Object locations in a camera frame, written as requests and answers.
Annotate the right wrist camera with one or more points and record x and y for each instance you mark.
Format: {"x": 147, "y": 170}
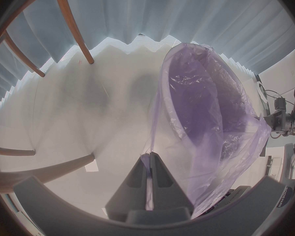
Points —
{"x": 279, "y": 103}

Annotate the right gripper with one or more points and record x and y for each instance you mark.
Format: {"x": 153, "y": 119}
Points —
{"x": 282, "y": 123}

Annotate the white cushioned wooden chair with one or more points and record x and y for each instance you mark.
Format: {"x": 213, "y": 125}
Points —
{"x": 76, "y": 28}

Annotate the white trash bin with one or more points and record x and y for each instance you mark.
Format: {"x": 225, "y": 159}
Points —
{"x": 166, "y": 95}

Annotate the purple plastic bag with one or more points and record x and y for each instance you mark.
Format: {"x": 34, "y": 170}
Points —
{"x": 199, "y": 107}

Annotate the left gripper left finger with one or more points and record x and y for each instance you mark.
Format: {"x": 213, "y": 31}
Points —
{"x": 132, "y": 188}

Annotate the pale blue curtain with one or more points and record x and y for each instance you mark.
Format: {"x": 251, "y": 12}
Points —
{"x": 150, "y": 8}

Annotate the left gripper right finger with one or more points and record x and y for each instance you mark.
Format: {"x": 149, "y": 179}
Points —
{"x": 167, "y": 188}

